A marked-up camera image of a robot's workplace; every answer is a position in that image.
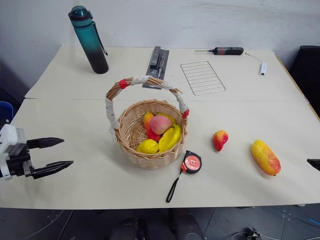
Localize red apple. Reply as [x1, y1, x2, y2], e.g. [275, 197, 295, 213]
[146, 127, 162, 143]

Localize black electric screwdriver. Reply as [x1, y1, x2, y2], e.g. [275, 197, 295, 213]
[194, 46, 244, 56]

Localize metal wire rack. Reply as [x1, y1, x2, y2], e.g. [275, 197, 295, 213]
[180, 60, 227, 97]

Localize red yellow pear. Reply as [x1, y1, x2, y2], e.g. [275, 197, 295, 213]
[212, 129, 229, 152]

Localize teal black water bottle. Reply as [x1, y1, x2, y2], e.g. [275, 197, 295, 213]
[68, 5, 110, 75]

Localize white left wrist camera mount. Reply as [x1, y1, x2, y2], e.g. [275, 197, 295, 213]
[0, 119, 28, 181]

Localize silver metal tool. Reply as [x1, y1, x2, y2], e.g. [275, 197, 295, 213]
[156, 51, 166, 79]

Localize long yellow red mango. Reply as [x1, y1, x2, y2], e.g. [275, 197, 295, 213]
[250, 139, 282, 177]

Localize white cable adapter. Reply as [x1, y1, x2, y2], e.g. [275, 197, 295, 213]
[244, 51, 268, 77]

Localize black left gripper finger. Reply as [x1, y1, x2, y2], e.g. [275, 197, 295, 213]
[31, 160, 75, 180]
[25, 137, 66, 151]

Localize blue bin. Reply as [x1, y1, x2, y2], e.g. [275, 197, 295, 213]
[0, 100, 14, 126]

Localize small black floor device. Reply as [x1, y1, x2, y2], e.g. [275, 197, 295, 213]
[246, 227, 262, 240]

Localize wicker basket with handle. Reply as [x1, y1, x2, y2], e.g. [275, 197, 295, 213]
[104, 75, 190, 170]

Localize orange black tape measure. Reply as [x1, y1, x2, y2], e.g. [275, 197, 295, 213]
[165, 150, 203, 204]

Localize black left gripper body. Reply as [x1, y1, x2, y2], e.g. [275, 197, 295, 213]
[5, 146, 35, 179]

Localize pink peach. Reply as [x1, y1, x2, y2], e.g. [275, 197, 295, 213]
[149, 115, 173, 135]

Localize small orange yellow fruit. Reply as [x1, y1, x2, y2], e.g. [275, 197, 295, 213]
[143, 111, 155, 131]

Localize black chair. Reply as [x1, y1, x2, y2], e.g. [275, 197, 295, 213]
[288, 45, 320, 118]

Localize yellow lemon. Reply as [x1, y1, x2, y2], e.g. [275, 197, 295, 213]
[136, 138, 160, 155]

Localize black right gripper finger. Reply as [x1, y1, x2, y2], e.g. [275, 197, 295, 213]
[306, 158, 320, 172]

